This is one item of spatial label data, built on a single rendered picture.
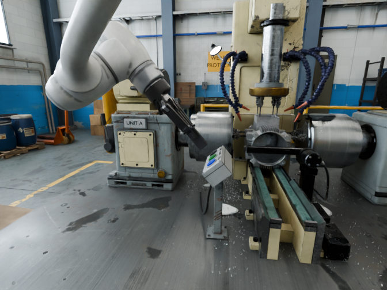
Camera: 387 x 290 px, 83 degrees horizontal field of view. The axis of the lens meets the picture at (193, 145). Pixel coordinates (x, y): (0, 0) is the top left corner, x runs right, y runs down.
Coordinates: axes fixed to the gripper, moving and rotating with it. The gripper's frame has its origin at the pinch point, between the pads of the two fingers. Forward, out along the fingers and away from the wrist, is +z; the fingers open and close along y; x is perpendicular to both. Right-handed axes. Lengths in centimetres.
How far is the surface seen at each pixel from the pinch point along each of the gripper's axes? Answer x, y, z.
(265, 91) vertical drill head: -28.1, 37.7, 5.7
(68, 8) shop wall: 193, 566, -462
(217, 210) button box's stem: 9.5, -1.3, 22.4
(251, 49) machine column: -38, 64, -14
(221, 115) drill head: -6.4, 36.9, 2.0
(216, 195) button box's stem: 6.5, -1.3, 18.1
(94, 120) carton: 315, 489, -171
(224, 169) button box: -2.6, -8.5, 10.5
